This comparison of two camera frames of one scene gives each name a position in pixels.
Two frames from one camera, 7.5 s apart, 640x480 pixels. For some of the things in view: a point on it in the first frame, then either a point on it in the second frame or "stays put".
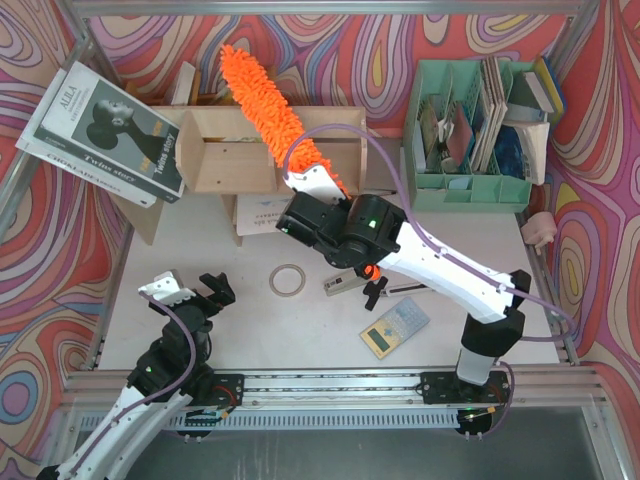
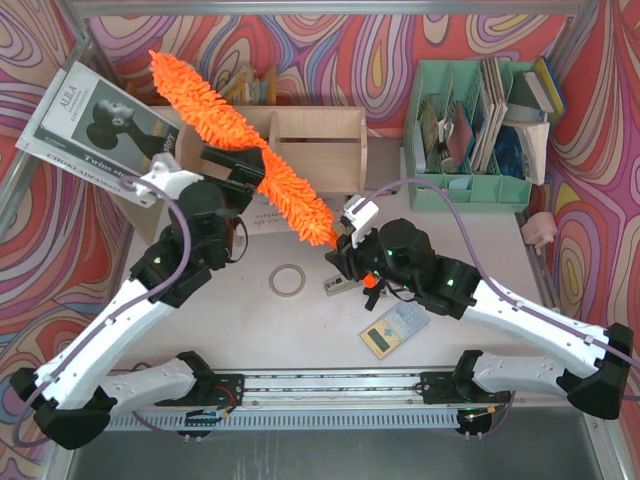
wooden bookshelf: (217, 156) stays put
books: (186, 88) to (252, 87)
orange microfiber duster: (272, 116) to (304, 208)
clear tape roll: (287, 266) stays put
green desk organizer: (457, 152) stays put
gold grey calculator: (395, 327) stays put
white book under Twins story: (74, 164) stays put
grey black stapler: (349, 281) stays put
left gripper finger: (224, 293) to (246, 164)
